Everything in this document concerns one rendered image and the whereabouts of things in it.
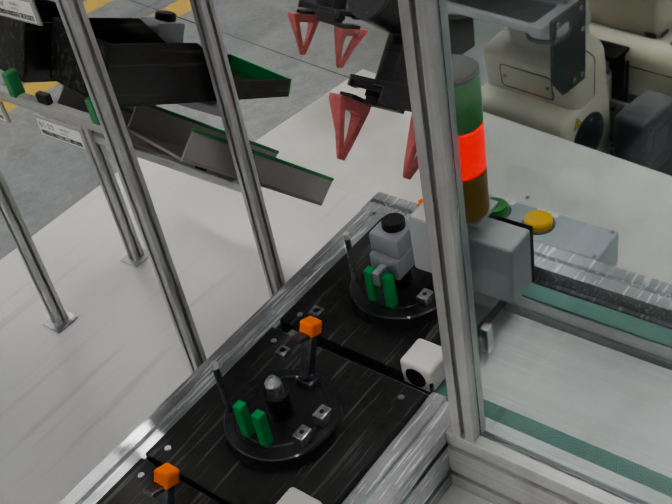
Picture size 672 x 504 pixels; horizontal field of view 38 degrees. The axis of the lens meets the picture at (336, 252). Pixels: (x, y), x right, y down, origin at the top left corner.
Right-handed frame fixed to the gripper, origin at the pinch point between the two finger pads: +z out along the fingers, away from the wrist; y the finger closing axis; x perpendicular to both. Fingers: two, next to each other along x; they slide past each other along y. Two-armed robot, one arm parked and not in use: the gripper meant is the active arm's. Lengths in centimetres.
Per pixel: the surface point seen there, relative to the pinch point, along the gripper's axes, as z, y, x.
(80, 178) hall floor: 29, -205, 137
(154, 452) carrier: 40.3, -10.6, -11.0
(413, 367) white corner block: 22.1, 9.9, 6.0
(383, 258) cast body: 11.0, 0.5, 7.6
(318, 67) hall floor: -36, -172, 206
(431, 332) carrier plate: 18.2, 7.6, 12.5
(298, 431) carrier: 31.6, 5.1, -6.6
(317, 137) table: -3, -46, 50
